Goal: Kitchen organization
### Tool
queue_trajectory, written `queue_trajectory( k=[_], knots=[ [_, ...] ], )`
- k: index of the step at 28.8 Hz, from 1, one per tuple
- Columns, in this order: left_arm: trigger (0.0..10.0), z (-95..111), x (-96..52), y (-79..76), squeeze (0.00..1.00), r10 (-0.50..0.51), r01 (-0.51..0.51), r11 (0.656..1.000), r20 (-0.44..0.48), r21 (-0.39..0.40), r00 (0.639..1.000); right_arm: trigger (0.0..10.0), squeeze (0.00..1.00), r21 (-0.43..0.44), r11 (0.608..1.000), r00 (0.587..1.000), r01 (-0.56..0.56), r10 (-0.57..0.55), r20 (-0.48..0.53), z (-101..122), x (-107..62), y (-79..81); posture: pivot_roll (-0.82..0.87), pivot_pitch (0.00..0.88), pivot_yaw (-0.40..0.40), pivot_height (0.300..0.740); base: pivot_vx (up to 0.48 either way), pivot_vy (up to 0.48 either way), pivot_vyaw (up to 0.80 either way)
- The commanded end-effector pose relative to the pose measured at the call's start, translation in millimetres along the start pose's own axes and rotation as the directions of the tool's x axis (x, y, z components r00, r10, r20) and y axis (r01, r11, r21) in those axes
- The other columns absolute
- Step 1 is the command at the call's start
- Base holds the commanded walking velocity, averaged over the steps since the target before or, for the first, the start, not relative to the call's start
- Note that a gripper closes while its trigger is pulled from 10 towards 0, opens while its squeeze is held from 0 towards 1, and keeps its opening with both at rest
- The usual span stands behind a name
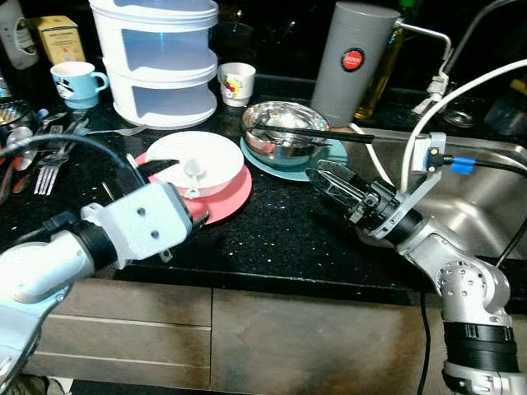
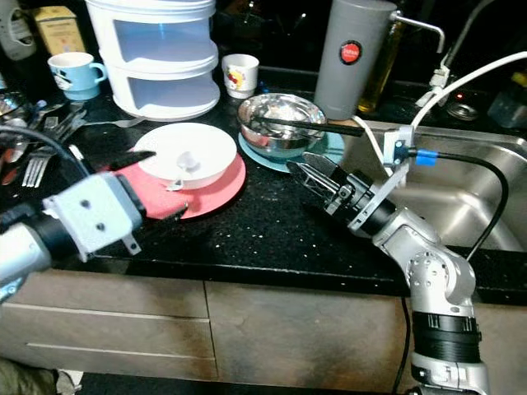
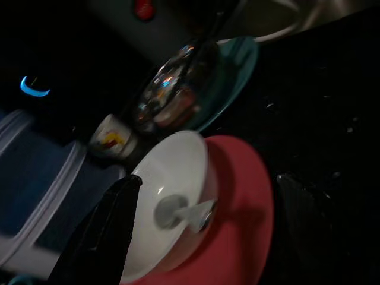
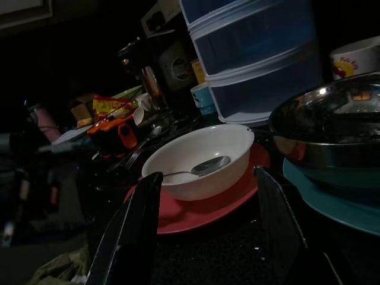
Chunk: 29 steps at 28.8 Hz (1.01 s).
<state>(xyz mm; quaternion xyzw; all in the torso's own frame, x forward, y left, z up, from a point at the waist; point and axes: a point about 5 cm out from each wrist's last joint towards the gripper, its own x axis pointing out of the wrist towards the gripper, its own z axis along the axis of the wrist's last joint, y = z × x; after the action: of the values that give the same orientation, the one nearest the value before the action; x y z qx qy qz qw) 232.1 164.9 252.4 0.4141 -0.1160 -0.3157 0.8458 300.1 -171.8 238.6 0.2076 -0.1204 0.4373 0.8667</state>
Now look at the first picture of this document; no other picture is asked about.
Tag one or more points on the chrome faucet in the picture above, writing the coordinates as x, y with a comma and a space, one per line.
436, 78

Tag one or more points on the yellow oil bottle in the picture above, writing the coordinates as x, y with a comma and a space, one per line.
380, 82

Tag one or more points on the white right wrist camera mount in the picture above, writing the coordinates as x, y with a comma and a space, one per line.
428, 155

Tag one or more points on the small steel bowl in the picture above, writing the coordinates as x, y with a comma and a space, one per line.
15, 115

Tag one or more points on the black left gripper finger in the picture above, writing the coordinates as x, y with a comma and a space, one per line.
156, 170
200, 214

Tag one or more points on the round steel sink fitting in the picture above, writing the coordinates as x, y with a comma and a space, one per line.
459, 118

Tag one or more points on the steel fork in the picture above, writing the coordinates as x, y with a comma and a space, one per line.
41, 177
58, 173

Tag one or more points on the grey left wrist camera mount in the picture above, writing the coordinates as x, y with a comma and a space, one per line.
140, 222

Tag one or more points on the teal plate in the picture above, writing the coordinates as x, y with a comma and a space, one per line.
329, 160

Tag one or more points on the white stacked food container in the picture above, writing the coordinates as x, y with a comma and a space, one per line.
156, 82

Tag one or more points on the white cartoon mug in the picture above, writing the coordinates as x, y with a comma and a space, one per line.
236, 86

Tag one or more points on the blue cartoon mug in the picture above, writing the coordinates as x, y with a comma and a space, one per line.
76, 86

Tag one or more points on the brown cabinet door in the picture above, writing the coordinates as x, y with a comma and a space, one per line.
313, 346
519, 354

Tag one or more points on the brown cabinet drawer front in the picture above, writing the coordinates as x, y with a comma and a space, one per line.
123, 341
123, 372
140, 303

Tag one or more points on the white ceramic spoon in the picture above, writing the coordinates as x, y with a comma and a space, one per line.
196, 173

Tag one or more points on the clear plastic container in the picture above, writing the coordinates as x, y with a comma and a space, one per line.
506, 107

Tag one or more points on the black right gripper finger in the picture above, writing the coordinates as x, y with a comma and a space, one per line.
333, 197
346, 183

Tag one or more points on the grey canister with red logo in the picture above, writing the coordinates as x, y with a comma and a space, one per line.
350, 74

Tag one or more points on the white bowl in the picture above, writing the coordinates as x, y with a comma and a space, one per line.
218, 160

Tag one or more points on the stainless steel bowl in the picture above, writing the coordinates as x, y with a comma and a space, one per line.
284, 152

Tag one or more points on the yellow cardboard box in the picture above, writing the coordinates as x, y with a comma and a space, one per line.
59, 39

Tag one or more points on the pink plate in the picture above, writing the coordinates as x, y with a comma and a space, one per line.
235, 202

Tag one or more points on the white rounded appliance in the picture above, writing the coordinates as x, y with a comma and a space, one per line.
16, 33

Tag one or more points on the stainless steel sink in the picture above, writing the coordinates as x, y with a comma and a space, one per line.
469, 214

